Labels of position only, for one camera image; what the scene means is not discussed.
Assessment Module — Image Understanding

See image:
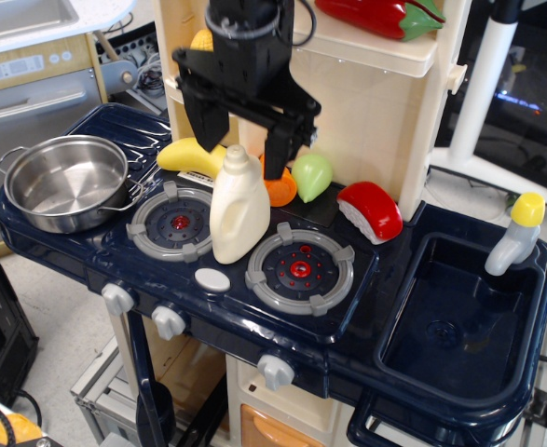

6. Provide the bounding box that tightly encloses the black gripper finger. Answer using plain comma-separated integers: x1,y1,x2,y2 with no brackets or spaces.
183,93,229,152
264,118,304,181

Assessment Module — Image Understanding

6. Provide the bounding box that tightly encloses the left grey stove knob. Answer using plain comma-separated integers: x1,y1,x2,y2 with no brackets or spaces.
101,283,134,317

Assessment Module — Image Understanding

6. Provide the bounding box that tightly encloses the yellow toy banana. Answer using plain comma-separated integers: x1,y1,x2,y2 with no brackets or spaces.
157,138,226,179

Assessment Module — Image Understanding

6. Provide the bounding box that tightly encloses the light green toy pear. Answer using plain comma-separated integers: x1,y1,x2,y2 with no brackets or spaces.
291,154,333,203

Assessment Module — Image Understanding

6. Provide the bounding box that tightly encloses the grey faucet with yellow cap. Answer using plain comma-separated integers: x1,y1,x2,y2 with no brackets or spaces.
485,192,546,277

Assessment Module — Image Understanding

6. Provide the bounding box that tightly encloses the cream toy detergent bottle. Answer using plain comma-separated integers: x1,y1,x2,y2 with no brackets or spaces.
210,144,270,264

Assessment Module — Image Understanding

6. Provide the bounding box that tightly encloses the left grey stove burner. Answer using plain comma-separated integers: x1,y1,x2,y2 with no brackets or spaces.
126,181,212,264

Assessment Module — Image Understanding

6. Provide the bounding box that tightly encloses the red toy chili pepper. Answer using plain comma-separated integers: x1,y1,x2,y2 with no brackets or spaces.
315,0,446,42

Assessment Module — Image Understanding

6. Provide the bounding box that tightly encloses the orange toy carrot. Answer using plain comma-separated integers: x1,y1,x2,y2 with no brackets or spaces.
263,167,297,208

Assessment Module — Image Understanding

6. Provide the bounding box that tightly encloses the stainless steel pot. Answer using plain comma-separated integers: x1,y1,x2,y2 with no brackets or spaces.
0,135,144,234

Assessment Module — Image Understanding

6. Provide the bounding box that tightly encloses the right grey stove burner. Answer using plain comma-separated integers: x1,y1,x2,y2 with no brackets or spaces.
245,222,355,317

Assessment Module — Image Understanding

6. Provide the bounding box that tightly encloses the cream toy kitchen shelf unit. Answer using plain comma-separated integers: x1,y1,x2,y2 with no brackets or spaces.
153,0,471,223

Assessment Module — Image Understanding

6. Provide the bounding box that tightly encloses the toy dishwasher appliance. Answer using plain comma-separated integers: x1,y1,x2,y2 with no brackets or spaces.
0,1,135,245

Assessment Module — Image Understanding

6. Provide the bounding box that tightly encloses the grey oval button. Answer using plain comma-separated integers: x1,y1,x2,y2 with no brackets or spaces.
194,268,231,293

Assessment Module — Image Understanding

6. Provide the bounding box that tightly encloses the grey stove burner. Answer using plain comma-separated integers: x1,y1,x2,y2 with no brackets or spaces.
126,181,212,264
245,222,355,317

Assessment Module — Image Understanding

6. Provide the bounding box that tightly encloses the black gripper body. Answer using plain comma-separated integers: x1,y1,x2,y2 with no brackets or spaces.
171,1,321,147

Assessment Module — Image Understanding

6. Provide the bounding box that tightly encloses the grey stove knob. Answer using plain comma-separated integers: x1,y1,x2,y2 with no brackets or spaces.
151,305,186,341
101,283,134,317
257,354,294,391

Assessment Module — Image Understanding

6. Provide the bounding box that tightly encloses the middle grey stove knob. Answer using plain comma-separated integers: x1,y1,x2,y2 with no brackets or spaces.
151,305,186,341

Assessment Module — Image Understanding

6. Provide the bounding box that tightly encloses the yellow toy corn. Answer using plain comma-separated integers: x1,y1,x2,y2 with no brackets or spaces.
190,29,213,52

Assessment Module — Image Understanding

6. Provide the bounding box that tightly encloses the orange toy drawer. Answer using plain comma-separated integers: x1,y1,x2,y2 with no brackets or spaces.
240,404,322,447

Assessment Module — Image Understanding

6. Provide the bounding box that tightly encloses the right grey stove knob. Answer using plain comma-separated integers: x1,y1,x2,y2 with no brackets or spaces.
257,354,294,391

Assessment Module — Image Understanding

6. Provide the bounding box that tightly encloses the navy toy sink basin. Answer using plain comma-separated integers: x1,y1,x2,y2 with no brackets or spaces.
374,232,547,405

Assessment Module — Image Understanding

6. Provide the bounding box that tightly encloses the navy toy kitchen countertop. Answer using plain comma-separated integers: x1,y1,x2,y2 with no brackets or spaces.
0,104,547,446

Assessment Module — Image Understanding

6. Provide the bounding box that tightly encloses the red and white toy sushi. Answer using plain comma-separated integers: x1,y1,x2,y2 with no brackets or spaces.
336,182,403,245

